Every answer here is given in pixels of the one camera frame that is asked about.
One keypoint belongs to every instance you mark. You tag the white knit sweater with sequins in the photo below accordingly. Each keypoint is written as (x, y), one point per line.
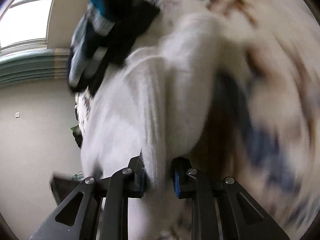
(156, 107)

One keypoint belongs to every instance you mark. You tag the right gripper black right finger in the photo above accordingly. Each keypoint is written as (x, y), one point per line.
(221, 209)

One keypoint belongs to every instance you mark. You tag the bright window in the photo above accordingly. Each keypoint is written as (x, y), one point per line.
(25, 21)

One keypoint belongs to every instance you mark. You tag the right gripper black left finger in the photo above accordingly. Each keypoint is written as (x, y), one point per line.
(96, 208)

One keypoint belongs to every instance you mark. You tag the dark striped folded garment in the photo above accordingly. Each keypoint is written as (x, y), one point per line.
(105, 35)

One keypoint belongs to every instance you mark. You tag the floral cream bed blanket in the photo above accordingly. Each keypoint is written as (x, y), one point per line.
(262, 127)

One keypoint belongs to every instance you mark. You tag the teal striped curtain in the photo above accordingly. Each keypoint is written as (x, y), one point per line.
(34, 64)

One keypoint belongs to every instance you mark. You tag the black object on floor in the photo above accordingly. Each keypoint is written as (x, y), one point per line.
(61, 186)

